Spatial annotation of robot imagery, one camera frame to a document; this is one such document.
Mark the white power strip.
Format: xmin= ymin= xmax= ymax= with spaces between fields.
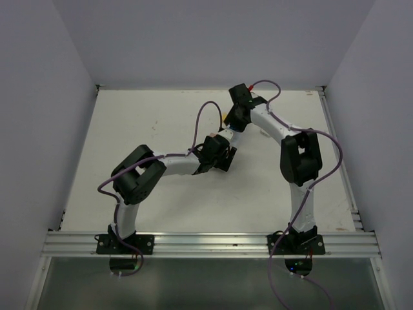
xmin=228 ymin=128 xmax=243 ymax=149

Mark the white plug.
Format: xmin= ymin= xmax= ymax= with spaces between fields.
xmin=260 ymin=129 xmax=270 ymax=138

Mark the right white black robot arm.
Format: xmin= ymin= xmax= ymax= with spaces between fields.
xmin=224 ymin=83 xmax=323 ymax=254

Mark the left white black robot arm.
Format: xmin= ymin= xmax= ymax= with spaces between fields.
xmin=109 ymin=134 xmax=237 ymax=254

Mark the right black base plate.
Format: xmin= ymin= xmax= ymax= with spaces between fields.
xmin=273 ymin=234 xmax=326 ymax=255

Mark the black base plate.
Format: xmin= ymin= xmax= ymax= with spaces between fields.
xmin=273 ymin=234 xmax=326 ymax=255
xmin=94 ymin=233 xmax=155 ymax=255

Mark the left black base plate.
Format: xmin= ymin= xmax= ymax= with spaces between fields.
xmin=94 ymin=233 xmax=155 ymax=255

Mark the aluminium front rail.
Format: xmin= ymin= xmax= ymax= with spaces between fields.
xmin=41 ymin=231 xmax=381 ymax=258

